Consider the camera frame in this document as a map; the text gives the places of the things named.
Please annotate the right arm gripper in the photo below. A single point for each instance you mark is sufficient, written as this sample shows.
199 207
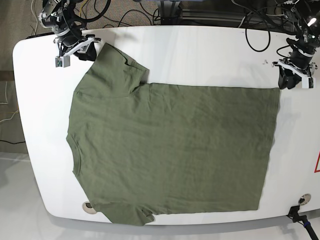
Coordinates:
85 47

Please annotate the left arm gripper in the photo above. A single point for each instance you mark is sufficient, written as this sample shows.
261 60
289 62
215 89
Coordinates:
295 67

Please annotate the olive green T-shirt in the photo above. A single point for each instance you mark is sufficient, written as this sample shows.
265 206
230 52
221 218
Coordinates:
145 149

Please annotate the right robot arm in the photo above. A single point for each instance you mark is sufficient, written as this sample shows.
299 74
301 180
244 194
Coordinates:
67 26

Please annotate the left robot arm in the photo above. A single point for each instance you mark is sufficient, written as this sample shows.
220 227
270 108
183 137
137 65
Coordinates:
305 17

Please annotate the red triangle sticker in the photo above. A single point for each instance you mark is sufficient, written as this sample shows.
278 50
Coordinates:
317 166

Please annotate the right silver table grommet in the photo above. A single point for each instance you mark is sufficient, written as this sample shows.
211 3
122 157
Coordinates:
304 199

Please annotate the silver table grommet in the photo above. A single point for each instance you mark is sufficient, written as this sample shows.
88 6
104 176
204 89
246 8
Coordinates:
87 207
304 199

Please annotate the left silver table grommet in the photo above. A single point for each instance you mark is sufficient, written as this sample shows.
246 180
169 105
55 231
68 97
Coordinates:
87 207

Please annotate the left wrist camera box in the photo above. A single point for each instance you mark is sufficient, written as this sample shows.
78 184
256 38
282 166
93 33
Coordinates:
307 82

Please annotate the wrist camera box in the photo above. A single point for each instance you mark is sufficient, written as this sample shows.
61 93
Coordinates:
307 82
62 61

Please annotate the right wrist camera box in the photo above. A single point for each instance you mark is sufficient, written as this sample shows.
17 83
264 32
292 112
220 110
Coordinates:
62 61

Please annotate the black aluminium frame post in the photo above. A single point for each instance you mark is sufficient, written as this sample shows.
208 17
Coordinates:
169 11

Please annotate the black clamp with cable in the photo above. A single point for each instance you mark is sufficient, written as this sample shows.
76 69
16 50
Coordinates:
294 215

